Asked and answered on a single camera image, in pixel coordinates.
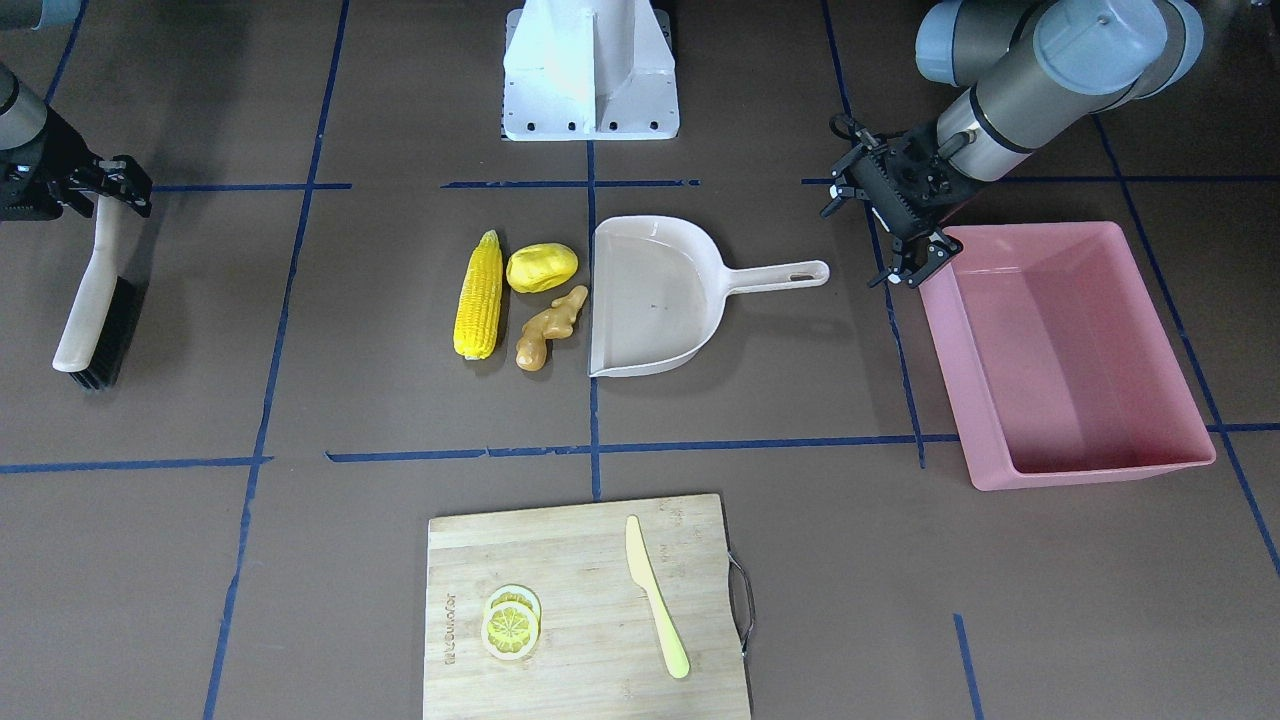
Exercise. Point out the bamboo cutting board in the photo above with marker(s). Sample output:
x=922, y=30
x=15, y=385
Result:
x=598, y=655

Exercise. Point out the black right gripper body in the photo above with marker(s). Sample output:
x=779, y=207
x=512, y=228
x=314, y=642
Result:
x=52, y=158

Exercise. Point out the yellow plastic knife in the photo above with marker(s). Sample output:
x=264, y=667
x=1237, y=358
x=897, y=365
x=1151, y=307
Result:
x=641, y=571

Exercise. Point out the beige plastic dustpan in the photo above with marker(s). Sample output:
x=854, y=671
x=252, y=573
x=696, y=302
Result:
x=660, y=288

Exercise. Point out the lemon slice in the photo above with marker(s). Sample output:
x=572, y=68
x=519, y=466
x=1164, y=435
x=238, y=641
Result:
x=516, y=593
x=510, y=631

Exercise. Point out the top lemon slice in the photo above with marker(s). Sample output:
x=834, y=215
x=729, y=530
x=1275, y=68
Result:
x=510, y=631

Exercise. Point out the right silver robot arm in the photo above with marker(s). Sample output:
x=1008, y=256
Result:
x=16, y=94

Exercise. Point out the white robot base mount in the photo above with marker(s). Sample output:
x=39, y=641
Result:
x=589, y=71

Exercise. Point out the white brush with dark bristles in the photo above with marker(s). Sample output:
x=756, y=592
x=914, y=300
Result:
x=104, y=311

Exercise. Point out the pink plastic bin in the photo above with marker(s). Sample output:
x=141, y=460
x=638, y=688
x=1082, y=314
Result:
x=1057, y=368

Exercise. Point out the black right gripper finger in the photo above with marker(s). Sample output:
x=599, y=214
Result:
x=120, y=169
x=132, y=187

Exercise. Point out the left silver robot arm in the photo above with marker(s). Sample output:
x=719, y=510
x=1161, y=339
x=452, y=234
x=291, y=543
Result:
x=1026, y=71

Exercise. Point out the yellow corn cob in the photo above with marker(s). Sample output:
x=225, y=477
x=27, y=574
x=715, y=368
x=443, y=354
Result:
x=476, y=324

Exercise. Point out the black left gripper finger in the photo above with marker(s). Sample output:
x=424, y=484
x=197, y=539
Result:
x=897, y=270
x=927, y=254

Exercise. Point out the tan ginger root toy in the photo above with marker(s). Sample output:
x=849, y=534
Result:
x=556, y=323

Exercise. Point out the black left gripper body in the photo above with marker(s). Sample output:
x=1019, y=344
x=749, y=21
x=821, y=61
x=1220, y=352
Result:
x=931, y=248

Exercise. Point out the bottom lemon slice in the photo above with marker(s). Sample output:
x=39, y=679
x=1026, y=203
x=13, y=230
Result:
x=516, y=593

